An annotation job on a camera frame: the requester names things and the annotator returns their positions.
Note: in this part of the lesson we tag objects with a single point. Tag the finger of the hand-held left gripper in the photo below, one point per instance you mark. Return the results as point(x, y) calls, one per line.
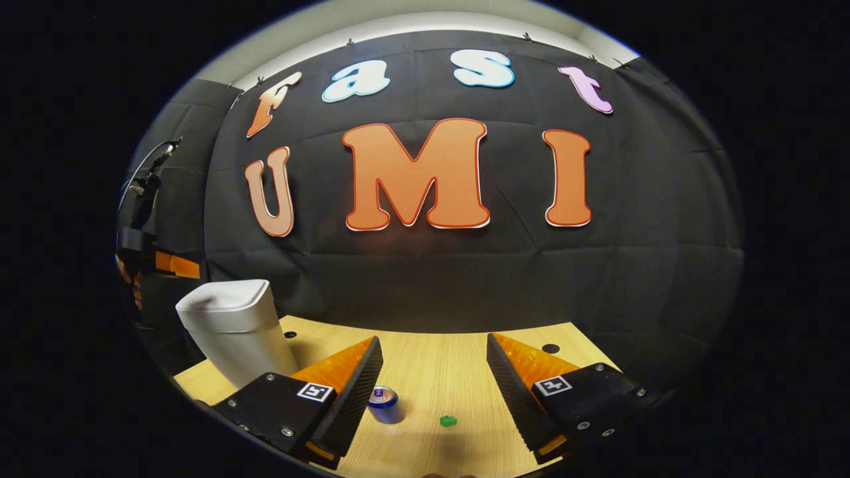
point(176, 265)

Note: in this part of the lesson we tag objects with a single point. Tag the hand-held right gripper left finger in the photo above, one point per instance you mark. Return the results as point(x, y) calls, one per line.
point(350, 405)

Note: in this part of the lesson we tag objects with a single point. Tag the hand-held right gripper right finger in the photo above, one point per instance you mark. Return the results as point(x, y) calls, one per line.
point(523, 398)

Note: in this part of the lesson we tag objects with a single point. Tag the blue pop can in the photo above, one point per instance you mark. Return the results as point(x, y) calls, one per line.
point(385, 406)

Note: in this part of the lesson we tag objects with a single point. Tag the green paper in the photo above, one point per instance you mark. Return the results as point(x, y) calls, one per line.
point(448, 421)

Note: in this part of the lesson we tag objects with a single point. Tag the white desktop garbage bin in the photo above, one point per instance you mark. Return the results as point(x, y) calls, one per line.
point(236, 332)

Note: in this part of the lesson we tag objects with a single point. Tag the wooden desktop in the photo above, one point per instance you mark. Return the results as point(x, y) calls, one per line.
point(431, 372)

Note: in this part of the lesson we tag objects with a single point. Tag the black backdrop cloth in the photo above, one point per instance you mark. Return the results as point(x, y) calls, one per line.
point(465, 279)

